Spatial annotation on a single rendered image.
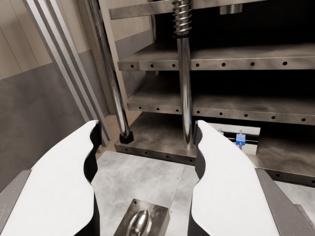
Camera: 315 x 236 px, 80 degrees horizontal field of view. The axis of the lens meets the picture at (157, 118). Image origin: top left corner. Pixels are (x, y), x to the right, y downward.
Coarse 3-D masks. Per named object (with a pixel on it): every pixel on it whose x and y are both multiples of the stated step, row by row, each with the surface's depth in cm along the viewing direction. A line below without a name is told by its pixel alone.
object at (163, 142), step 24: (144, 120) 145; (168, 120) 141; (120, 144) 123; (144, 144) 119; (168, 144) 117; (264, 144) 106; (288, 144) 104; (312, 144) 102; (264, 168) 92; (288, 168) 90; (312, 168) 88
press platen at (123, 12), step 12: (168, 0) 81; (192, 0) 78; (204, 0) 76; (216, 0) 75; (228, 0) 74; (240, 0) 72; (252, 0) 71; (120, 12) 91; (132, 12) 89; (144, 12) 87; (156, 12) 85; (168, 12) 83
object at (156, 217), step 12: (132, 204) 74; (144, 204) 73; (132, 216) 70; (144, 216) 71; (156, 216) 68; (168, 216) 72; (120, 228) 66; (132, 228) 67; (144, 228) 68; (156, 228) 65
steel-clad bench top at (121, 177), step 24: (120, 168) 102; (144, 168) 100; (168, 168) 97; (192, 168) 95; (96, 192) 90; (120, 192) 88; (144, 192) 86; (168, 192) 85; (192, 192) 83; (288, 192) 78; (312, 192) 76; (120, 216) 78; (312, 216) 69
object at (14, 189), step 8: (24, 176) 7; (8, 184) 7; (16, 184) 7; (24, 184) 7; (8, 192) 7; (16, 192) 7; (0, 200) 7; (8, 200) 7; (16, 200) 7; (0, 208) 6; (8, 208) 6; (0, 216) 6; (8, 216) 6; (0, 224) 6; (0, 232) 6
